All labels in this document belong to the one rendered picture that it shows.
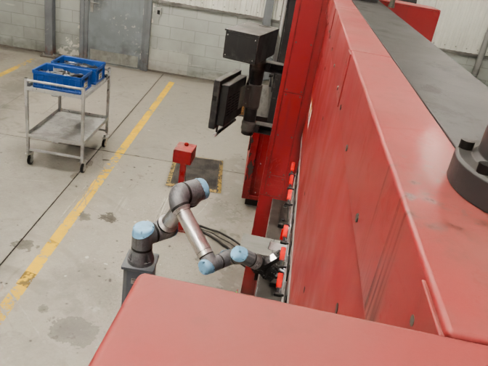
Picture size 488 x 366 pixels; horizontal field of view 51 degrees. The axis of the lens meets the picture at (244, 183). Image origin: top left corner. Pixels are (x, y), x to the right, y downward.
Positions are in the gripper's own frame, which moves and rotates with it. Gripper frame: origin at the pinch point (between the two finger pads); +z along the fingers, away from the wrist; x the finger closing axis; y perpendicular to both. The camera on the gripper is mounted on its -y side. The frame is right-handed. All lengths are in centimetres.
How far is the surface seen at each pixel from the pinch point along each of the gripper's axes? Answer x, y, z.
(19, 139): -421, 147, -60
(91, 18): -801, 14, 9
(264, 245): -25.8, 1.1, -1.2
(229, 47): -139, -76, -36
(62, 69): -375, 40, -70
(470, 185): 152, -71, -137
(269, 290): -3.1, 14.7, 0.6
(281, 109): -103, -64, 4
